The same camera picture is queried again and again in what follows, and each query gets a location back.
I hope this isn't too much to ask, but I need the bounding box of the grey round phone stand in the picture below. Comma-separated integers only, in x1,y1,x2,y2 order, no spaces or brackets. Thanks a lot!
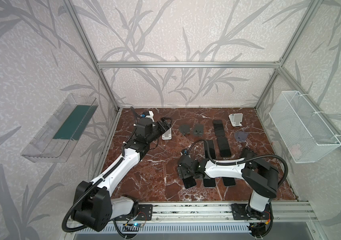
234,131,249,143

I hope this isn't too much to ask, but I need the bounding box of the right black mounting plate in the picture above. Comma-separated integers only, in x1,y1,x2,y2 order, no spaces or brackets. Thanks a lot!
230,203,273,222

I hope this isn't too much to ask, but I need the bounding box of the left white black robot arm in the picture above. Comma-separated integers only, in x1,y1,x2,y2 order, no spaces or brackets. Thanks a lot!
62,118,172,233

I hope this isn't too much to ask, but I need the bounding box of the white framed phone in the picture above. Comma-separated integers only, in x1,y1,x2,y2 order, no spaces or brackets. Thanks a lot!
203,179,216,188

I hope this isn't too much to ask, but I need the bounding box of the green circuit board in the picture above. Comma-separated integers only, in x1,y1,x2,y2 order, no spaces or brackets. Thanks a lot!
124,222,146,231

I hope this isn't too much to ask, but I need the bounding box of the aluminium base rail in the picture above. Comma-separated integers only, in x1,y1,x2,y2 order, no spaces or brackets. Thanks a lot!
65,201,318,224

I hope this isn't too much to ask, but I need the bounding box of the white phone stand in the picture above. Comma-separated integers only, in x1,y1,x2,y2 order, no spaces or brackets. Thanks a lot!
162,128,172,141
228,113,243,127

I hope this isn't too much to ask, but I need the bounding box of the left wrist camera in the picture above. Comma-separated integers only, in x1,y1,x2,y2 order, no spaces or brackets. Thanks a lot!
141,111,154,122

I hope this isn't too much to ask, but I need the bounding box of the back left grey round stand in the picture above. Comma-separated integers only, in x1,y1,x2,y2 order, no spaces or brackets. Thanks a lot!
178,124,190,136

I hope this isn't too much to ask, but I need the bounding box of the clear plastic wall bin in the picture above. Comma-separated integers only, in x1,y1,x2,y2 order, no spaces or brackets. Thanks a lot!
21,94,99,163

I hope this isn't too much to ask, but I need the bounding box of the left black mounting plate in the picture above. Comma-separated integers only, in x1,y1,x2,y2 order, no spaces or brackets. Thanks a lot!
132,204,154,221

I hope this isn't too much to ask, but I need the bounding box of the black phone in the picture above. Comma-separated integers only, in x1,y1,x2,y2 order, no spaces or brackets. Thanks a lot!
182,177,196,189
212,120,225,137
217,136,232,158
222,177,236,187
204,140,216,160

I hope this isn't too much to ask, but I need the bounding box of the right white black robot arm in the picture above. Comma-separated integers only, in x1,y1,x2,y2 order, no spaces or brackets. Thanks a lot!
177,149,281,220

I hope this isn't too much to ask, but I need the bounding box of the back right grey round stand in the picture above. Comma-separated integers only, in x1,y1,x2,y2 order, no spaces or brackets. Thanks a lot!
192,124,204,137

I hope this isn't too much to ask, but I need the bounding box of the white wire mesh basket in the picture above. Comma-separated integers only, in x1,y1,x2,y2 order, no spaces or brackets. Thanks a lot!
269,91,341,164

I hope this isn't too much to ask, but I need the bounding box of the black mounting plate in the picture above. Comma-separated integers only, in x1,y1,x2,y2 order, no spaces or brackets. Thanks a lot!
230,203,273,222
132,204,154,221

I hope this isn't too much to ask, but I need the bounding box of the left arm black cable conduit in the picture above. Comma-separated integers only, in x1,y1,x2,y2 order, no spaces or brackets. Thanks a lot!
62,106,140,240

